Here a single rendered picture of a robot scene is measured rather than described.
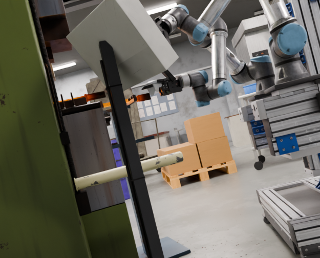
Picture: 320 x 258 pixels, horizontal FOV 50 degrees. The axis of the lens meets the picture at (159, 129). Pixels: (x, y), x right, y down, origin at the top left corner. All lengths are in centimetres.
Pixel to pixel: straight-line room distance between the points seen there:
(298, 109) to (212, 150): 313
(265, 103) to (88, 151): 82
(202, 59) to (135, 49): 1119
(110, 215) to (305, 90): 104
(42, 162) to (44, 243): 28
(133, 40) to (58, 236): 73
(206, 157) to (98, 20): 368
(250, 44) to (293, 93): 496
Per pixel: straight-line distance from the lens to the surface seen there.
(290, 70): 165
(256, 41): 660
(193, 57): 1230
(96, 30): 120
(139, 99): 224
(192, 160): 464
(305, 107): 165
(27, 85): 132
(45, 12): 169
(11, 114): 132
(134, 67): 117
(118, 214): 160
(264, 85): 213
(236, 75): 220
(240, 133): 865
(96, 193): 158
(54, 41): 171
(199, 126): 467
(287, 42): 153
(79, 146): 157
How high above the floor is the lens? 72
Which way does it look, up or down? 1 degrees up
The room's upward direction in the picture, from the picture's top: 14 degrees counter-clockwise
